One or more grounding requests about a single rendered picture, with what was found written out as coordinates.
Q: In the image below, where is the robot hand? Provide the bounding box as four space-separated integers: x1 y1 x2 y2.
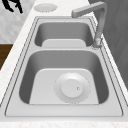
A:
4 0 24 14

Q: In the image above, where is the small white round plate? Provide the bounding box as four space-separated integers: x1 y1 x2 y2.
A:
33 3 58 13

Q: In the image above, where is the grey double-basin sink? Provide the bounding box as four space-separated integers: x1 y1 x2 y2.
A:
0 15 125 118

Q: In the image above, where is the grey angular tap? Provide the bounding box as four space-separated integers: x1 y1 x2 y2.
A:
71 1 108 50

